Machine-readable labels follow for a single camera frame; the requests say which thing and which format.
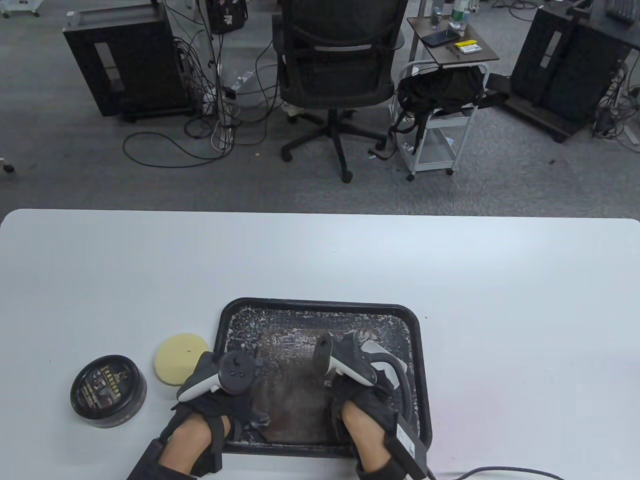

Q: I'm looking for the person's left hand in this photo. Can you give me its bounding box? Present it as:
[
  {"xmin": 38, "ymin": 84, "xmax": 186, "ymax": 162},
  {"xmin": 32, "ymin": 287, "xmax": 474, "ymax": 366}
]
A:
[{"xmin": 172, "ymin": 352, "xmax": 271, "ymax": 436}]

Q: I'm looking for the person's right hand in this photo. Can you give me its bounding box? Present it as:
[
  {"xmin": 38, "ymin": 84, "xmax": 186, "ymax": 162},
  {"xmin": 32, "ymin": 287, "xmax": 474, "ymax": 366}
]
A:
[{"xmin": 327, "ymin": 370, "xmax": 416, "ymax": 426}]

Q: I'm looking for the grey polishing cloth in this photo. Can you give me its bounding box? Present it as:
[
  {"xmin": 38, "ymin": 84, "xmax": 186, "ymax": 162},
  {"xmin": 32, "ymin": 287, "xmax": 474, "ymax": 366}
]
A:
[{"xmin": 360, "ymin": 339, "xmax": 408, "ymax": 391}]

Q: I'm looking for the brown leather bag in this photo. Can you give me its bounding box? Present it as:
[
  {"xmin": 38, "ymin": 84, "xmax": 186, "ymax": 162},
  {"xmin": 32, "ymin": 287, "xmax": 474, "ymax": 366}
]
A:
[{"xmin": 250, "ymin": 327, "xmax": 361, "ymax": 443}]

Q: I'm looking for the black leather care cream tin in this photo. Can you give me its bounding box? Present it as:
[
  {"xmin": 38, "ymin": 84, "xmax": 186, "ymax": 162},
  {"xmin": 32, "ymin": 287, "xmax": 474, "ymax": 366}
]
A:
[{"xmin": 70, "ymin": 355, "xmax": 148, "ymax": 429}]

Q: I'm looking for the black forearm sensor box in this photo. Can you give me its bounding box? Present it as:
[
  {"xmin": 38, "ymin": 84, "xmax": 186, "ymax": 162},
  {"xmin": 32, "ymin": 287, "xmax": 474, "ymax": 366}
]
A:
[{"xmin": 385, "ymin": 422, "xmax": 430, "ymax": 476}]

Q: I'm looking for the person's left forearm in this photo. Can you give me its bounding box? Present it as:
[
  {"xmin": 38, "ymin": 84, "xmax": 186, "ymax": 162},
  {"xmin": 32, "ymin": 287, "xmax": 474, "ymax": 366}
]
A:
[{"xmin": 127, "ymin": 412, "xmax": 233, "ymax": 480}]

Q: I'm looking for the person's right forearm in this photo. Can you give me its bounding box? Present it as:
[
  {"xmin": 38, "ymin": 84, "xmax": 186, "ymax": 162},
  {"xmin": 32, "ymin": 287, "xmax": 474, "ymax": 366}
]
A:
[{"xmin": 340, "ymin": 400, "xmax": 431, "ymax": 480}]

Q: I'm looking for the black hanging bag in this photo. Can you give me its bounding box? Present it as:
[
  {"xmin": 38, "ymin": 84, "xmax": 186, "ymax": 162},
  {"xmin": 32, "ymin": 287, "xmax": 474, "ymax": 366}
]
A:
[{"xmin": 206, "ymin": 0, "xmax": 248, "ymax": 35}]

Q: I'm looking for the left black white controller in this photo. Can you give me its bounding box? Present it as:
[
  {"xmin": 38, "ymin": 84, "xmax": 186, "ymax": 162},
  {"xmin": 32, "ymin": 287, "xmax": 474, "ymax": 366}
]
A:
[{"xmin": 177, "ymin": 350, "xmax": 258, "ymax": 403}]

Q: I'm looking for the black white controller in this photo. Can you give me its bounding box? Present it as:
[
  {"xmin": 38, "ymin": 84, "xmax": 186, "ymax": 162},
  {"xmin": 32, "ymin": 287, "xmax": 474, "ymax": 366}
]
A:
[
  {"xmin": 312, "ymin": 332, "xmax": 378, "ymax": 387},
  {"xmin": 177, "ymin": 350, "xmax": 258, "ymax": 403}
]

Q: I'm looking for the right black white controller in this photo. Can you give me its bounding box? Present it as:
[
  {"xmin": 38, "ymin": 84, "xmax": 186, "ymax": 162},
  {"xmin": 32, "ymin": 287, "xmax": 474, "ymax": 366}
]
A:
[{"xmin": 312, "ymin": 332, "xmax": 378, "ymax": 387}]

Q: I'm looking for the yellow round sponge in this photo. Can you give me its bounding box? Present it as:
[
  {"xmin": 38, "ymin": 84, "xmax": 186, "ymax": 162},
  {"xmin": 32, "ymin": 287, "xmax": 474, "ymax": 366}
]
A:
[{"xmin": 154, "ymin": 333, "xmax": 211, "ymax": 387}]

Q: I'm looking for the black plastic tray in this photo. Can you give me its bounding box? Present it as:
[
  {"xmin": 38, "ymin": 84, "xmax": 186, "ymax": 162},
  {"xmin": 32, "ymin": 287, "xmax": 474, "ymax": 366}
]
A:
[{"xmin": 207, "ymin": 299, "xmax": 432, "ymax": 461}]

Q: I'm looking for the white rolling cart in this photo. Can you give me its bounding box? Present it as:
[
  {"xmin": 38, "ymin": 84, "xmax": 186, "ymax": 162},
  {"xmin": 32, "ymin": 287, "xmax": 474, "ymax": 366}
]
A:
[{"xmin": 391, "ymin": 60, "xmax": 488, "ymax": 182}]

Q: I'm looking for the black backpack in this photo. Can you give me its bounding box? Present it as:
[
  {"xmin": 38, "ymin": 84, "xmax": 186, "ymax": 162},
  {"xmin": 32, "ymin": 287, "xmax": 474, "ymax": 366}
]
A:
[{"xmin": 390, "ymin": 66, "xmax": 511, "ymax": 151}]

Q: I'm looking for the black office chair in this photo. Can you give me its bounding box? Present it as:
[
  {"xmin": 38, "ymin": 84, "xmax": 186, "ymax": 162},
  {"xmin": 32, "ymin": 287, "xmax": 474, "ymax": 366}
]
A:
[{"xmin": 272, "ymin": 0, "xmax": 406, "ymax": 184}]

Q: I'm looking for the black computer tower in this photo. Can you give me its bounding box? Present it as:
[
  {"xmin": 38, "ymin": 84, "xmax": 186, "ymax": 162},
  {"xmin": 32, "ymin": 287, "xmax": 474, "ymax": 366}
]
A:
[
  {"xmin": 63, "ymin": 2, "xmax": 196, "ymax": 123},
  {"xmin": 502, "ymin": 0, "xmax": 633, "ymax": 144}
]

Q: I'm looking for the small brown side table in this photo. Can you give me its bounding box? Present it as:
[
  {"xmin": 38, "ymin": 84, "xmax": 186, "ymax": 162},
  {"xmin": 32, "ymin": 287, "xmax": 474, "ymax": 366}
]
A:
[{"xmin": 406, "ymin": 16, "xmax": 500, "ymax": 66}]

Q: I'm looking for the white desk leg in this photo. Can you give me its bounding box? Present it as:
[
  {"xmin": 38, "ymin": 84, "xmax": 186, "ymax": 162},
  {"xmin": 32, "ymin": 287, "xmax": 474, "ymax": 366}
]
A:
[{"xmin": 197, "ymin": 0, "xmax": 236, "ymax": 131}]

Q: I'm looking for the black tablet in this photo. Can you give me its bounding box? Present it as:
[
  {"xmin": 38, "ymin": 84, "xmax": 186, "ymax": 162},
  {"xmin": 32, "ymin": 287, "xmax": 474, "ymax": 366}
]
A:
[{"xmin": 421, "ymin": 30, "xmax": 461, "ymax": 48}]

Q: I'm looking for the green label bottle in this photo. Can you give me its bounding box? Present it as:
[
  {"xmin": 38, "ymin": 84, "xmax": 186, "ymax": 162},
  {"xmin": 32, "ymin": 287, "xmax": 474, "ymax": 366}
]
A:
[{"xmin": 448, "ymin": 0, "xmax": 472, "ymax": 37}]

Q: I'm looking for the dark brown desk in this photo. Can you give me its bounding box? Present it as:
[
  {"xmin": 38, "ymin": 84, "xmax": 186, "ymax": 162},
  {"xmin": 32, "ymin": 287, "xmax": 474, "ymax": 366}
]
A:
[{"xmin": 570, "ymin": 0, "xmax": 640, "ymax": 51}]

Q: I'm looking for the white trolley base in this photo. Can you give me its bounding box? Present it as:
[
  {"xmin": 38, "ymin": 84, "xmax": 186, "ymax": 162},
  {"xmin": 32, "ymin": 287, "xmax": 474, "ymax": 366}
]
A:
[{"xmin": 0, "ymin": 0, "xmax": 41, "ymax": 18}]

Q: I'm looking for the black right wrist strap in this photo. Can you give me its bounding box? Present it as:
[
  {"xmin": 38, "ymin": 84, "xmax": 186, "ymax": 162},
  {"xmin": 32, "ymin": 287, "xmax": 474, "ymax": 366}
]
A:
[{"xmin": 356, "ymin": 457, "xmax": 406, "ymax": 480}]

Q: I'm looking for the grey glove cable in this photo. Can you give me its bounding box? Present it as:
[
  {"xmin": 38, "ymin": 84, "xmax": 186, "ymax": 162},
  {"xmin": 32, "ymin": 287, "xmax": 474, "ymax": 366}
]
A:
[{"xmin": 427, "ymin": 466, "xmax": 566, "ymax": 480}]

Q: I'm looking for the black floor cable loop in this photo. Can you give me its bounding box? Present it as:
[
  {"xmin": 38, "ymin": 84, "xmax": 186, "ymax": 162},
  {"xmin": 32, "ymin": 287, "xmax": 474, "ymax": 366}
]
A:
[{"xmin": 122, "ymin": 131, "xmax": 236, "ymax": 168}]

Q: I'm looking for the tangle of black cables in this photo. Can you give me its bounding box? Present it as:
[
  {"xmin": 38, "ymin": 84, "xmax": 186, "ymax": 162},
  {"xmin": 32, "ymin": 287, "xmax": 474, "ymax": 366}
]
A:
[{"xmin": 592, "ymin": 65, "xmax": 640, "ymax": 146}]

